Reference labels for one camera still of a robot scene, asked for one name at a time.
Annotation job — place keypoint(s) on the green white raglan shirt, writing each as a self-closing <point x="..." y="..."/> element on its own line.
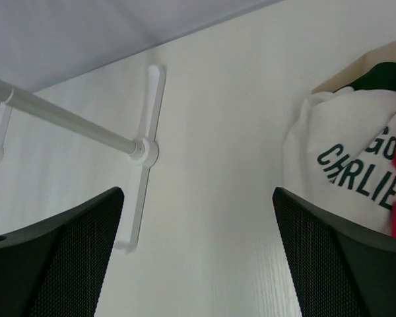
<point x="338" y="152"/>

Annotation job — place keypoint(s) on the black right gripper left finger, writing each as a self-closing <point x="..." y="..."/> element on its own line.
<point x="56" y="267"/>

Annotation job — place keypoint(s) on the beige t shirt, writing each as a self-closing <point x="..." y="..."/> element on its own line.
<point x="358" y="68"/>

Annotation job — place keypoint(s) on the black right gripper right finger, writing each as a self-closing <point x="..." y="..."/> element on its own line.
<point x="338" y="268"/>

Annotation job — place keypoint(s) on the white clothes rack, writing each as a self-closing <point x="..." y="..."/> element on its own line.
<point x="142" y="151"/>

